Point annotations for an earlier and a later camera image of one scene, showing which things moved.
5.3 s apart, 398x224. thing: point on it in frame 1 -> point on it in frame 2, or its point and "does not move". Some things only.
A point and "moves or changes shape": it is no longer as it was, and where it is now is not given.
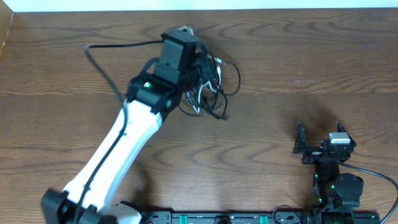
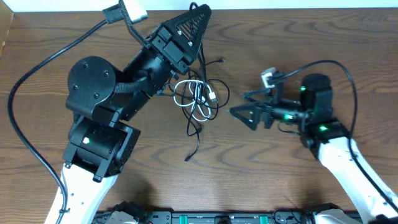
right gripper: [313, 154] -> [252, 124]
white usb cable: [218, 85] moves or changes shape
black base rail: [259, 217] does not move
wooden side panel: [6, 20] does not move
